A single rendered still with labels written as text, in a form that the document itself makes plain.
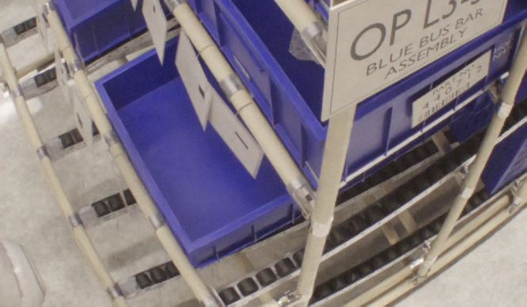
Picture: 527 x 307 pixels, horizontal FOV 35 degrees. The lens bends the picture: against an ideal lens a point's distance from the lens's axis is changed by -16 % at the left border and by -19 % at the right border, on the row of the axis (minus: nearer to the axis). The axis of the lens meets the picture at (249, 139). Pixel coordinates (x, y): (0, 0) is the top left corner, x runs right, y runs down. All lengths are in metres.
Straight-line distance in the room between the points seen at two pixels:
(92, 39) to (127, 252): 0.80
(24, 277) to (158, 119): 0.51
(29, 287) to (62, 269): 1.01
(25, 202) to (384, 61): 1.72
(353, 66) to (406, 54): 0.08
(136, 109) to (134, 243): 0.74
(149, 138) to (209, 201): 0.16
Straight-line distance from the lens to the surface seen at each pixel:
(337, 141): 1.12
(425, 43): 1.03
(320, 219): 1.34
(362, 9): 0.88
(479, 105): 1.82
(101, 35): 1.84
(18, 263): 1.48
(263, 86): 1.36
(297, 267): 1.71
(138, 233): 2.50
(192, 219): 1.71
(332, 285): 2.04
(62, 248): 2.51
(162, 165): 1.75
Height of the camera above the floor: 2.31
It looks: 63 degrees down
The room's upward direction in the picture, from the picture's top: 1 degrees clockwise
